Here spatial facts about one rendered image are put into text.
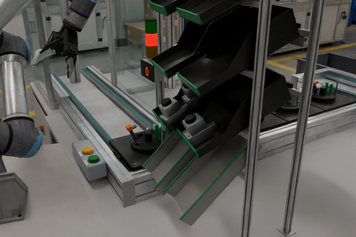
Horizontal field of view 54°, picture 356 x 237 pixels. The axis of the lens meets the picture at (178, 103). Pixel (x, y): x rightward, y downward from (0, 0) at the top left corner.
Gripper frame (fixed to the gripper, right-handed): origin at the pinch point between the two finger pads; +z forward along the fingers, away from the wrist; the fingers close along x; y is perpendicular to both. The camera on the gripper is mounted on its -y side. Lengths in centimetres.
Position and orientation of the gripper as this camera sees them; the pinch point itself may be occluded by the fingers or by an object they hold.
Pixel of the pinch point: (50, 73)
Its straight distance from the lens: 138.7
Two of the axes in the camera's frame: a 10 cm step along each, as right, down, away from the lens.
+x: -6.8, -2.6, -6.9
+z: -5.1, 8.4, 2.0
